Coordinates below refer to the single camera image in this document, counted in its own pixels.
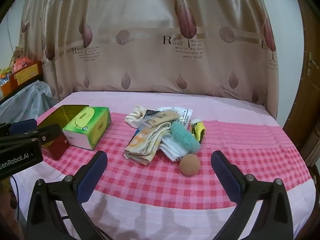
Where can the orange box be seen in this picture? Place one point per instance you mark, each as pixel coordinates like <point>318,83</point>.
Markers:
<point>7,88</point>

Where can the cream scrunchie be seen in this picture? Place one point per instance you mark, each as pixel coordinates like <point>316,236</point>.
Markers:
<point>133,117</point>

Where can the yellow plush toy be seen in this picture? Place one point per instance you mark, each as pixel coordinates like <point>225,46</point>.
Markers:
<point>198,130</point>

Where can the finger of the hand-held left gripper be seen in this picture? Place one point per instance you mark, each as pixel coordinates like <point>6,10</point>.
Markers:
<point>51,134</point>
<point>23,125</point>

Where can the beige leaf print curtain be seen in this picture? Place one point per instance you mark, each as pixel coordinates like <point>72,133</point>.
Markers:
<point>150,55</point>

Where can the brown sponge ball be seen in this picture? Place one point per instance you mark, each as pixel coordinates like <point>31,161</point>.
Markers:
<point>190,164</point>

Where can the clear packet of wooden sticks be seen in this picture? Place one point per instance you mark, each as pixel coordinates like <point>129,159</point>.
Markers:
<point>162,117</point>

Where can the grey-blue plastic cover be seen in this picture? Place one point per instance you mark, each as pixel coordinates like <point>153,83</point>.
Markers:
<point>27,100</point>

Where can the green tissue pack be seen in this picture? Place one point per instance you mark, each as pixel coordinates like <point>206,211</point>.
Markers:
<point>91,125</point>

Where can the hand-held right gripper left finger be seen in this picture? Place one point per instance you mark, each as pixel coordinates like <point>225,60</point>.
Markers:
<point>92,176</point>

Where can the orange plastic bag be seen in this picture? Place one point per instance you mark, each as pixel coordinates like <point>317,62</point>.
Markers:
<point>22,63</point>

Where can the white printed packet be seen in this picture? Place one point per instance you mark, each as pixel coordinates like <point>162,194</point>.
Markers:
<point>185,117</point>

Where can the pink checked bed sheet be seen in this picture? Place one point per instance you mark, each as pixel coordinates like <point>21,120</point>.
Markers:
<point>160,192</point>

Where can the white waffle cloth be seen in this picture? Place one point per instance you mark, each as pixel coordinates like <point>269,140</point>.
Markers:
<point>172,150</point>

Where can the red and yellow box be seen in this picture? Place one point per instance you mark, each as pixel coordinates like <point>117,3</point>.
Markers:
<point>26,73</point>

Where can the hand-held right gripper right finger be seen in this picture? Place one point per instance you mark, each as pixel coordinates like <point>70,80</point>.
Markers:
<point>226,177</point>

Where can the teal fluffy scrunchie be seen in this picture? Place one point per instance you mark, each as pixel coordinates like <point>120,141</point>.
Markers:
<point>185,137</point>

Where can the wooden door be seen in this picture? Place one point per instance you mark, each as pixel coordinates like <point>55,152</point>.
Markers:
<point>303,120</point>

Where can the gold tin box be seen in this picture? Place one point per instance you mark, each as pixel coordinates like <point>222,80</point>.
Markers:
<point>67,116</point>

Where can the orange and white towel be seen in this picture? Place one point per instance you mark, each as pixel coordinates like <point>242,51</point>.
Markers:
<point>140,147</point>

